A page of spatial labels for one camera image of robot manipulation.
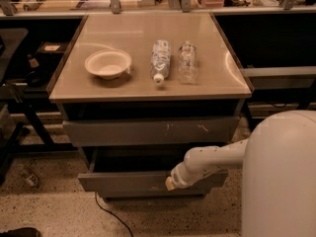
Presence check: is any grey drawer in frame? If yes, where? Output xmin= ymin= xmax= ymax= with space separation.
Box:
xmin=78 ymin=144 xmax=228 ymax=198
xmin=63 ymin=117 xmax=240 ymax=147

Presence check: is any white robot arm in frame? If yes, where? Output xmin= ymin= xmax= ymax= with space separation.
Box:
xmin=165 ymin=111 xmax=316 ymax=237

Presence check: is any grey top drawer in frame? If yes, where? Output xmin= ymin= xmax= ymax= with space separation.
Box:
xmin=63 ymin=117 xmax=240 ymax=147

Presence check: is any grey drawer cabinet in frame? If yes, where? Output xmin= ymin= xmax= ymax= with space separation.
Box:
xmin=45 ymin=12 xmax=255 ymax=200

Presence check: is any clear bottle with white cap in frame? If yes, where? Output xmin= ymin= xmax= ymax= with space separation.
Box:
xmin=150 ymin=39 xmax=171 ymax=85

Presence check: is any clear empty plastic bottle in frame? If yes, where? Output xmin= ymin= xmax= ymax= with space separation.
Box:
xmin=178 ymin=40 xmax=198 ymax=84

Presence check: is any white paper bowl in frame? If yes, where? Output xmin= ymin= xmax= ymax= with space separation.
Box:
xmin=85 ymin=50 xmax=131 ymax=80

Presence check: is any small bottle on floor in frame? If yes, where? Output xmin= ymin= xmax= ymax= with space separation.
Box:
xmin=22 ymin=167 xmax=40 ymax=188

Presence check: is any black floor cable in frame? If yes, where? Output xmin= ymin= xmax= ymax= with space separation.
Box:
xmin=94 ymin=191 xmax=135 ymax=237

